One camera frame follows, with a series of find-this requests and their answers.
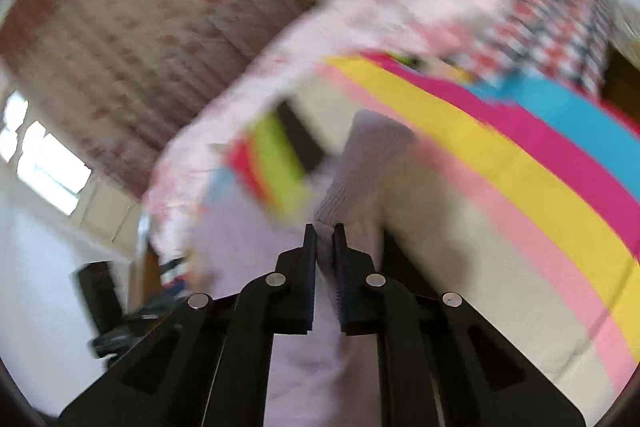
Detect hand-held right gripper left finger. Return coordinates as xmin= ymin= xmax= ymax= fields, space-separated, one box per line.
xmin=57 ymin=223 xmax=318 ymax=427

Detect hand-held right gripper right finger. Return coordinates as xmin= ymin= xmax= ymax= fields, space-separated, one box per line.
xmin=332 ymin=223 xmax=587 ymax=427

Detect light lilac pants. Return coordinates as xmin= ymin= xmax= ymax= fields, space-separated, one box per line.
xmin=190 ymin=109 xmax=421 ymax=427

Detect colourful striped bedsheet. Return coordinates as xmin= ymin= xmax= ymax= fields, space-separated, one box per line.
xmin=200 ymin=52 xmax=640 ymax=413

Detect dark furniture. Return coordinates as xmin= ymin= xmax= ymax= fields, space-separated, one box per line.
xmin=75 ymin=259 xmax=193 ymax=360

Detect pink floral quilt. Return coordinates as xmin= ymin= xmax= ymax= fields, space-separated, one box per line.
xmin=142 ymin=0 xmax=521 ymax=268

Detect window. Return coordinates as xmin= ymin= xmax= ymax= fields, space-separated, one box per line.
xmin=0 ymin=89 xmax=93 ymax=215

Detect floral curtain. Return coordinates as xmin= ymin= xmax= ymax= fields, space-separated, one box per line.
xmin=0 ymin=0 xmax=323 ymax=202

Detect red black plaid cloth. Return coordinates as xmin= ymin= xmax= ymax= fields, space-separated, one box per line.
xmin=450 ymin=0 xmax=615 ymax=98

